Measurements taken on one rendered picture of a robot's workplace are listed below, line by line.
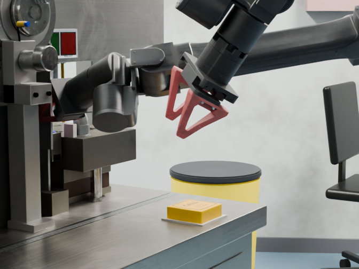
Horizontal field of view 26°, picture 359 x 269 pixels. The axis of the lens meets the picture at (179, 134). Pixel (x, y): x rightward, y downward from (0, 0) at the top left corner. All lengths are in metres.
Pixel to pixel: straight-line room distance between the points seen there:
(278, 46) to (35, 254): 0.51
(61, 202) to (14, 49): 0.30
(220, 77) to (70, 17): 0.85
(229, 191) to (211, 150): 1.06
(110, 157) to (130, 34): 0.70
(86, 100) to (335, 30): 0.43
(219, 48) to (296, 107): 3.09
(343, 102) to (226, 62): 2.62
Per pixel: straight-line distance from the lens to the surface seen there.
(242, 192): 3.19
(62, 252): 1.16
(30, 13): 1.30
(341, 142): 3.63
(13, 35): 1.29
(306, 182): 4.25
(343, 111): 3.69
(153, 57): 1.25
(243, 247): 1.45
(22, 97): 1.25
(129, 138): 1.49
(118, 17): 2.06
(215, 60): 1.11
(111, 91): 1.23
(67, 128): 1.41
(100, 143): 1.42
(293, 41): 1.29
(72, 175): 1.46
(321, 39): 1.30
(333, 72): 4.19
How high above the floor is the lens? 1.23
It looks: 8 degrees down
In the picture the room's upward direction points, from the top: straight up
